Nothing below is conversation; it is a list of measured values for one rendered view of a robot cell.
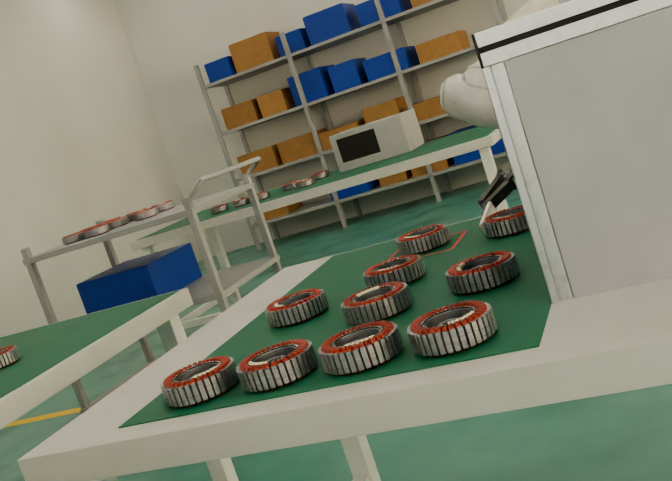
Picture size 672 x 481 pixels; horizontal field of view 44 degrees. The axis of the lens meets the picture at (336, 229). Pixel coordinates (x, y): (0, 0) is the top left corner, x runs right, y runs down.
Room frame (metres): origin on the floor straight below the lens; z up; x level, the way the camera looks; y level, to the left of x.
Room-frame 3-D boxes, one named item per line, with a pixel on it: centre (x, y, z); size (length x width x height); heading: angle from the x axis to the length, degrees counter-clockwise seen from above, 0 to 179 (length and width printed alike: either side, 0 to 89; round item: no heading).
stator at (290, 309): (1.47, 0.11, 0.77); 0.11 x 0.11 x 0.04
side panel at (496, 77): (1.20, -0.31, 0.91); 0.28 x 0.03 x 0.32; 158
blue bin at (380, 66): (8.11, -1.01, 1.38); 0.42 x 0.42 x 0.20; 66
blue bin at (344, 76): (8.27, -0.61, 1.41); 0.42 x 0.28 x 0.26; 159
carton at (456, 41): (7.92, -1.50, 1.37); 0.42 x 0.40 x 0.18; 68
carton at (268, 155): (8.73, 0.47, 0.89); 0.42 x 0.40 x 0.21; 66
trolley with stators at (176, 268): (3.76, 0.80, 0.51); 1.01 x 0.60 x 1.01; 68
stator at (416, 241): (1.73, -0.17, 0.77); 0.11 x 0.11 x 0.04
